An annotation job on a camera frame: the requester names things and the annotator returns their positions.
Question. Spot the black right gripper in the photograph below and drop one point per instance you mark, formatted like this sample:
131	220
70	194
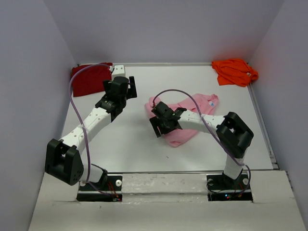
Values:
155	121

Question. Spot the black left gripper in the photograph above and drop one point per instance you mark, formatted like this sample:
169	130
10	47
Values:
131	92

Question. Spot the dark red t shirt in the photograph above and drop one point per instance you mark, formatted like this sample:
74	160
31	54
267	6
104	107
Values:
91	80

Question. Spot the pink t shirt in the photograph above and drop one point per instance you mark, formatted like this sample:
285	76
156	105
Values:
197	117

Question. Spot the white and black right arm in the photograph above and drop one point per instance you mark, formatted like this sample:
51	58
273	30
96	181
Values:
231	133

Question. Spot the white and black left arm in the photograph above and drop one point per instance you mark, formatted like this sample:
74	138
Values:
63	156

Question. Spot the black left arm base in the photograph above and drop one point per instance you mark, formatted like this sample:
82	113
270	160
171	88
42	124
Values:
110	191

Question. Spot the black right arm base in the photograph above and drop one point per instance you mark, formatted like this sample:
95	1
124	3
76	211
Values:
228	190

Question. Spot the white cardboard front cover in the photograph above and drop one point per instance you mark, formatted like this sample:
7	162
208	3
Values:
169	202

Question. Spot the orange cloth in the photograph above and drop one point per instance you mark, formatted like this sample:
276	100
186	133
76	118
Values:
234	72

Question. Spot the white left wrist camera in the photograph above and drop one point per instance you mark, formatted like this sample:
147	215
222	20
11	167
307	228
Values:
117	71

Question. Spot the white back table rail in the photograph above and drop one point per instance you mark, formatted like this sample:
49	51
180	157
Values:
161	64

